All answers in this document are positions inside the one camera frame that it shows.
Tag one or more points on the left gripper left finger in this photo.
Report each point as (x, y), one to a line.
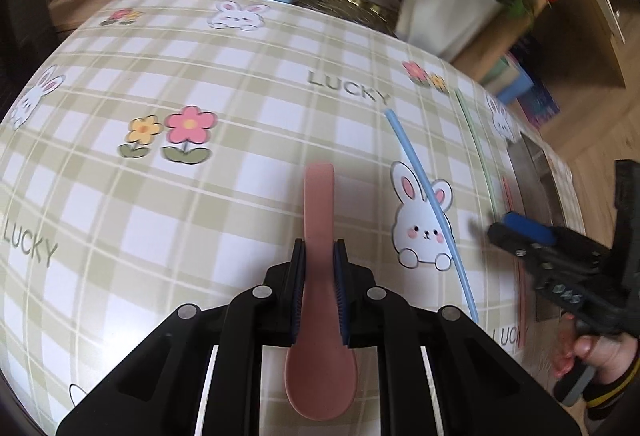
(296, 283)

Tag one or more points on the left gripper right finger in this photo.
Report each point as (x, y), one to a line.
(340, 268)

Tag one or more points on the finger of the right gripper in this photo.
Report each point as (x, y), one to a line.
(521, 236)

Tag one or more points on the pink spoon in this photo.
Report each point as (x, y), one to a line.
(320, 374)

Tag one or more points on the green chopstick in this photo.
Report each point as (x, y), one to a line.
(480, 154)

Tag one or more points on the blue chopstick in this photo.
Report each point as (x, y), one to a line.
(422, 232)

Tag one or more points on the person's right hand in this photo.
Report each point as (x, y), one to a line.
(611, 357)

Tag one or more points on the stainless steel utensil tray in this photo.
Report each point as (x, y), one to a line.
(541, 202)

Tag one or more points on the purple small box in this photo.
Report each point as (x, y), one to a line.
(538, 106)

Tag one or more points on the beige cup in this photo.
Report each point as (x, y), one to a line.
(507, 76)

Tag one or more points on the blue cup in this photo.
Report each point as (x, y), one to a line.
(517, 88)

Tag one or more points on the green cup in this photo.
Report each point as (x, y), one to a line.
(495, 71)

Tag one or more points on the plaid bunny tablecloth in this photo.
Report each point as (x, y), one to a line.
(157, 157)

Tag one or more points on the white flower pot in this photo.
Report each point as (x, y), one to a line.
(443, 27)

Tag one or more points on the gold round tin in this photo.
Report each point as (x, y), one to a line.
(361, 12)

